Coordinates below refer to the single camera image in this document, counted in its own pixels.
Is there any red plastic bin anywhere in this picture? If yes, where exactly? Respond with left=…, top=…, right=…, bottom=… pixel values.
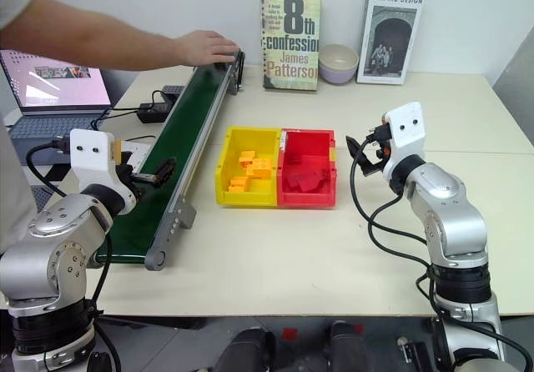
left=275, top=128, right=338, bottom=209

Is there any green conveyor belt unit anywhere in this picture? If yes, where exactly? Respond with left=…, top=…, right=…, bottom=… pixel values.
left=94, top=49, right=247, bottom=271

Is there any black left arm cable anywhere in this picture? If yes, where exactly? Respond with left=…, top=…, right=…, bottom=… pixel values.
left=24, top=136, right=123, bottom=372

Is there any cream and lilac bowl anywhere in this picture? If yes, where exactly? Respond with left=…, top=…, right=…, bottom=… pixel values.
left=318, top=43, right=360, bottom=86

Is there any Graphic Design white book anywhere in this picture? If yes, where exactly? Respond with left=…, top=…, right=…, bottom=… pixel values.
left=356, top=0, right=426, bottom=85

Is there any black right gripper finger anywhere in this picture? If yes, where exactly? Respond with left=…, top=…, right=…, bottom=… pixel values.
left=345, top=134, right=365, bottom=162
left=359, top=153, right=385, bottom=178

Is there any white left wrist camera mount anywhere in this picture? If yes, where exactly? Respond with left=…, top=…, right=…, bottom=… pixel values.
left=68, top=128, right=117, bottom=186

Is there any dark rounded shape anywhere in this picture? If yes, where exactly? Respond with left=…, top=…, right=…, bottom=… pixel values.
left=215, top=327, right=277, bottom=372
left=328, top=320, right=377, bottom=372

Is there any open grey laptop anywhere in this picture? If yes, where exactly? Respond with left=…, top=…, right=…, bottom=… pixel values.
left=0, top=48, right=114, bottom=153

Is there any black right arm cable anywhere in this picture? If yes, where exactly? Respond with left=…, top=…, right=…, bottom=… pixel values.
left=349, top=132, right=444, bottom=321

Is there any black power adapter cable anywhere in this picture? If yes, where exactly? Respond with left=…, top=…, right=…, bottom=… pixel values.
left=90, top=89, right=176, bottom=132

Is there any white metal bracket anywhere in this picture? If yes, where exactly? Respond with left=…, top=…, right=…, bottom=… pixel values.
left=120, top=140, right=151, bottom=169

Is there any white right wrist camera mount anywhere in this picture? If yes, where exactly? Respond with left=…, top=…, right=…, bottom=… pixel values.
left=383, top=101, right=427, bottom=165

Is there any black power adapter brick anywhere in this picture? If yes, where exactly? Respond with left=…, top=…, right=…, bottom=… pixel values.
left=137, top=102, right=176, bottom=123

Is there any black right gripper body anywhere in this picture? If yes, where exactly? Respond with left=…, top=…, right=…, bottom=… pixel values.
left=365, top=121, right=394, bottom=169

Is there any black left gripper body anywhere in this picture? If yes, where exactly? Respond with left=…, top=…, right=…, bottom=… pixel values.
left=114, top=163, right=142, bottom=196

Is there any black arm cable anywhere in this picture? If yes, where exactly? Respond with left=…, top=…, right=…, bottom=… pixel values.
left=24, top=136, right=123, bottom=372
left=349, top=132, right=444, bottom=321

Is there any yellow plastic bin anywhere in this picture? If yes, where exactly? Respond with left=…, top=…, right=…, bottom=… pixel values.
left=214, top=126, right=281, bottom=207

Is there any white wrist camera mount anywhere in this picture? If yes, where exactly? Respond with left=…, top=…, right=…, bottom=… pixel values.
left=383, top=101, right=427, bottom=165
left=68, top=128, right=117, bottom=186

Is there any person's bare hand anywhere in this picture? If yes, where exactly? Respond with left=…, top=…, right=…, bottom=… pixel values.
left=179, top=29, right=242, bottom=69

